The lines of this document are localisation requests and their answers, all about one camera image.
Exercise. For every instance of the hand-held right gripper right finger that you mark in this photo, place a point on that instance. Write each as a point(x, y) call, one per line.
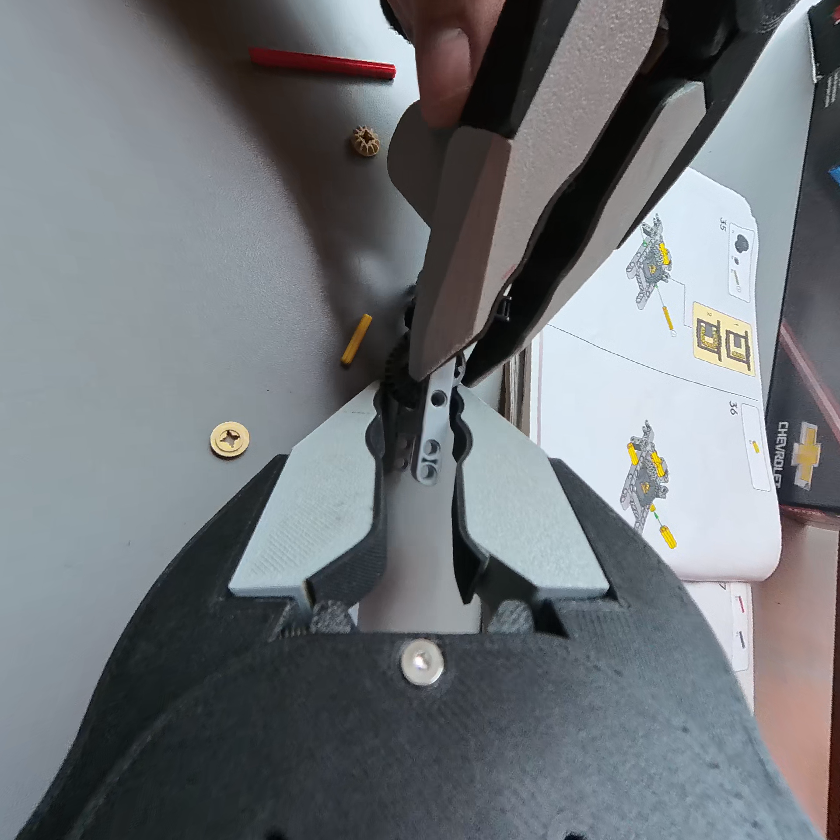
point(525, 525)

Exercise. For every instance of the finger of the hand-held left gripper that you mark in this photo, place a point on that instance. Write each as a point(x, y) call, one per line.
point(525, 164)
point(663, 144)

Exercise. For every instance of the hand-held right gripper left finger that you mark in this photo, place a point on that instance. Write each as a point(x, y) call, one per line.
point(315, 518)

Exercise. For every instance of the tan lego bevel gear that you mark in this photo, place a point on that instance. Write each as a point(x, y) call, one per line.
point(365, 140)
point(229, 438)

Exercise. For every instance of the grey lego gear frame assembly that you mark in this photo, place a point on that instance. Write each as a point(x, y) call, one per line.
point(436, 407)

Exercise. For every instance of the yellow lego axle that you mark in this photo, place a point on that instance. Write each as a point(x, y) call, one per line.
point(356, 340)

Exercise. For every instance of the white lego instruction booklet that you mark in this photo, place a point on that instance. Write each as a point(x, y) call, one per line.
point(689, 426)

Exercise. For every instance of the black lego set box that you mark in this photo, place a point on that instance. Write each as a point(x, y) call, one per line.
point(807, 295)

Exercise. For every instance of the red lego axle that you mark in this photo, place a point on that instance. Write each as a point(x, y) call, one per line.
point(321, 64)

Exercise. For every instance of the person's left hand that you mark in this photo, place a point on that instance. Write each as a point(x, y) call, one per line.
point(446, 52)

